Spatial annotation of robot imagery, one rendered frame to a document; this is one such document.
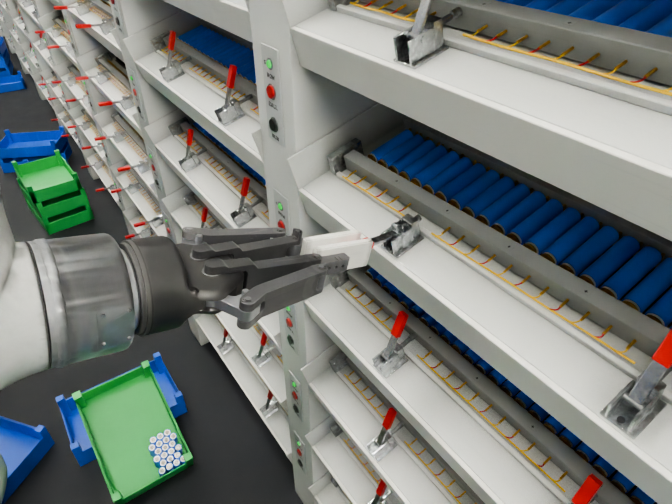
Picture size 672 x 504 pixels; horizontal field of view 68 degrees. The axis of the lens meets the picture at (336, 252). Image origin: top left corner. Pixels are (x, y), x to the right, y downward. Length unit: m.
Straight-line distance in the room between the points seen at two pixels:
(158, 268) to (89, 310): 0.05
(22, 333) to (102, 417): 1.21
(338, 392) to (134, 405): 0.78
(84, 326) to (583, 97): 0.37
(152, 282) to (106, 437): 1.19
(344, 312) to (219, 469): 0.82
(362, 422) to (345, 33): 0.60
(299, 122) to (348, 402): 0.49
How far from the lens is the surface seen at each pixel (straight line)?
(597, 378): 0.47
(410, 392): 0.68
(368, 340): 0.72
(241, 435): 1.53
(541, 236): 0.53
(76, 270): 0.37
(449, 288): 0.51
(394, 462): 0.85
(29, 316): 0.36
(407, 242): 0.55
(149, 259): 0.39
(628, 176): 0.35
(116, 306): 0.37
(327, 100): 0.65
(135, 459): 1.52
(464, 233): 0.54
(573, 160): 0.37
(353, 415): 0.89
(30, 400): 1.83
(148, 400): 1.56
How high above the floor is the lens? 1.27
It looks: 37 degrees down
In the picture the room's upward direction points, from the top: straight up
